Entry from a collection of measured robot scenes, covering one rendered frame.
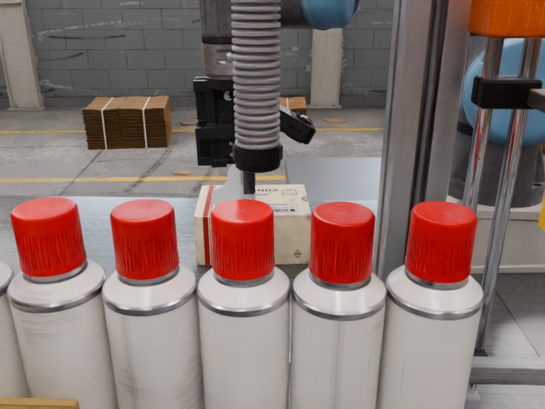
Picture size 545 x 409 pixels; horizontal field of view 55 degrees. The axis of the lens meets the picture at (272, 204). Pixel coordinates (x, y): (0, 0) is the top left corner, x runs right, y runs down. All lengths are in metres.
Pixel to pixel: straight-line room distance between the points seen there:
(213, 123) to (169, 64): 5.12
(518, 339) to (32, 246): 0.52
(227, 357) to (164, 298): 0.05
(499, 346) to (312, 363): 0.38
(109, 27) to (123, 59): 0.34
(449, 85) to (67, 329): 0.29
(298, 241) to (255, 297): 0.46
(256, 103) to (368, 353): 0.17
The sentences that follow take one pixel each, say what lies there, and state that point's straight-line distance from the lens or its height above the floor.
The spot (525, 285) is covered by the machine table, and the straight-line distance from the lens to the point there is 0.77.
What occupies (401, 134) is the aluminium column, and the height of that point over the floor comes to 1.09.
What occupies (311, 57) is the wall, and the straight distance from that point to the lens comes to 5.77.
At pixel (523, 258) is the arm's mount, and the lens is 0.79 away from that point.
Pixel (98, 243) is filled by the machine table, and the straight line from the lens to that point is 0.85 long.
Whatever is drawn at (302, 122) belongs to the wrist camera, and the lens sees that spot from 0.71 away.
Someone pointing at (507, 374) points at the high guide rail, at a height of 0.96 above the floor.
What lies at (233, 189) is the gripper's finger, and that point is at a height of 0.94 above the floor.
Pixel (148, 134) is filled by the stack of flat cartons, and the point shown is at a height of 0.11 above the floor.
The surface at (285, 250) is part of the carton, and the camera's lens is 0.74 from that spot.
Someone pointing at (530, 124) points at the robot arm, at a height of 1.06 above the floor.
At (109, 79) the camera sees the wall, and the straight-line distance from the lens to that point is 5.99.
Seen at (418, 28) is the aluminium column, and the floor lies 1.17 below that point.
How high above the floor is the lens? 1.19
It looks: 22 degrees down
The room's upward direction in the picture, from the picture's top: straight up
